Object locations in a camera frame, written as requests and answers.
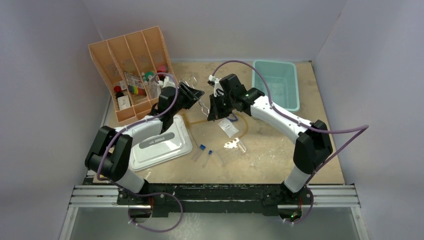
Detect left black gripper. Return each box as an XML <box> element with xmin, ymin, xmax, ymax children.
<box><xmin>170</xmin><ymin>82</ymin><xmax>204</xmax><ymax>117</ymax></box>

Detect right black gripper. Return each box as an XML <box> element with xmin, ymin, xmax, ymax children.
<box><xmin>209</xmin><ymin>92</ymin><xmax>236</xmax><ymax>122</ymax></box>

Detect blue safety glasses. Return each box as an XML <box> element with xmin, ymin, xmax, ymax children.
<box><xmin>226</xmin><ymin>112</ymin><xmax>239</xmax><ymax>122</ymax></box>

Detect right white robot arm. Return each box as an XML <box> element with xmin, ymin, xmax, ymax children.
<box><xmin>207</xmin><ymin>73</ymin><xmax>333</xmax><ymax>204</ymax></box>

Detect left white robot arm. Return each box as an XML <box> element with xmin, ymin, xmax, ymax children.
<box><xmin>84</xmin><ymin>77</ymin><xmax>205</xmax><ymax>205</ymax></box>

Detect small white plastic packet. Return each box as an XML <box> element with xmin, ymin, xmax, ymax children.
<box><xmin>218</xmin><ymin>118</ymin><xmax>239</xmax><ymax>138</ymax></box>

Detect tan rubber tubing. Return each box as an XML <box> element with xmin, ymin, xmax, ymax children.
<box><xmin>181</xmin><ymin>113</ymin><xmax>249</xmax><ymax>139</ymax></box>

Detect clear test tube rack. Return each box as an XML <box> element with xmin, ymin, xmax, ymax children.
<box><xmin>215</xmin><ymin>137</ymin><xmax>247</xmax><ymax>166</ymax></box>

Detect large blue-capped test tube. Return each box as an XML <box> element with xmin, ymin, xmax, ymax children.
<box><xmin>191</xmin><ymin>144</ymin><xmax>206</xmax><ymax>162</ymax></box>

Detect small blue-capped test tube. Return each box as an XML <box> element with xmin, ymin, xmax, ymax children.
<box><xmin>202</xmin><ymin>150</ymin><xmax>213</xmax><ymax>168</ymax></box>

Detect white storage box lid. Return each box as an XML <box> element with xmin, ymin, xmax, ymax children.
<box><xmin>129</xmin><ymin>114</ymin><xmax>193</xmax><ymax>172</ymax></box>

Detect teal plastic bin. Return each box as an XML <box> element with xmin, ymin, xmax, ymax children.
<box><xmin>252</xmin><ymin>59</ymin><xmax>300</xmax><ymax>113</ymax></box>

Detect pink plastic organizer rack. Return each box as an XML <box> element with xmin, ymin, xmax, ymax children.
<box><xmin>88</xmin><ymin>26</ymin><xmax>174</xmax><ymax>126</ymax></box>

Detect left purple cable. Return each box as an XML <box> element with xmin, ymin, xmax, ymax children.
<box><xmin>96</xmin><ymin>72</ymin><xmax>180</xmax><ymax>182</ymax></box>

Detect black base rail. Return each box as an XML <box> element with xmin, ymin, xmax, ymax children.
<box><xmin>69</xmin><ymin>182</ymin><xmax>360</xmax><ymax>218</ymax></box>

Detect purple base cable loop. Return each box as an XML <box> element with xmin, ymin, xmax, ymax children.
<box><xmin>127</xmin><ymin>192</ymin><xmax>185</xmax><ymax>233</ymax></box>

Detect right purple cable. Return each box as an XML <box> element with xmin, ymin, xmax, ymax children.
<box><xmin>211</xmin><ymin>60</ymin><xmax>370</xmax><ymax>226</ymax></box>

